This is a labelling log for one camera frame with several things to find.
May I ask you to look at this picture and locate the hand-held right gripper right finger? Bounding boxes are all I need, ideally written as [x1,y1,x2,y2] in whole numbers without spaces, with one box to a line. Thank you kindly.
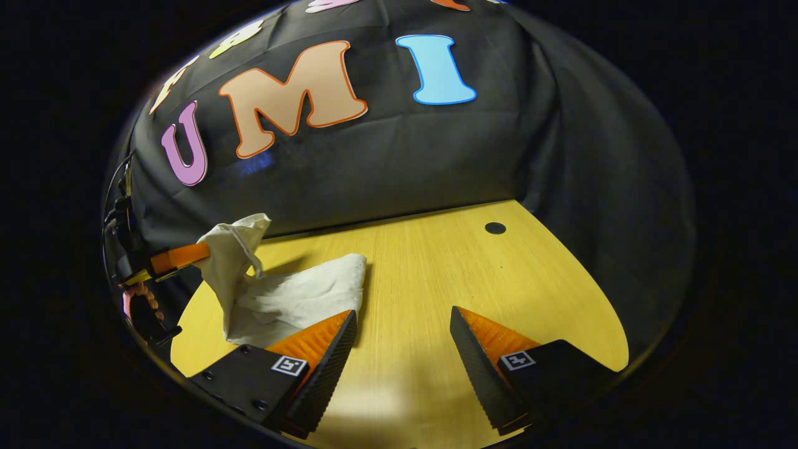
[450,306,618,436]

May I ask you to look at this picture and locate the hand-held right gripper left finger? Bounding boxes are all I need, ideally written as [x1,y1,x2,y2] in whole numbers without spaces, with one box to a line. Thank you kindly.
[187,310,358,439]

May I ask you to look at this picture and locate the white jeans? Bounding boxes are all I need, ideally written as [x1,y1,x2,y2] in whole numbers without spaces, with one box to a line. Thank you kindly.
[195,213,368,349]

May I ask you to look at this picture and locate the black backdrop cloth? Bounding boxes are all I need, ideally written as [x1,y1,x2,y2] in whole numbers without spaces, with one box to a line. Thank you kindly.
[103,0,696,365]

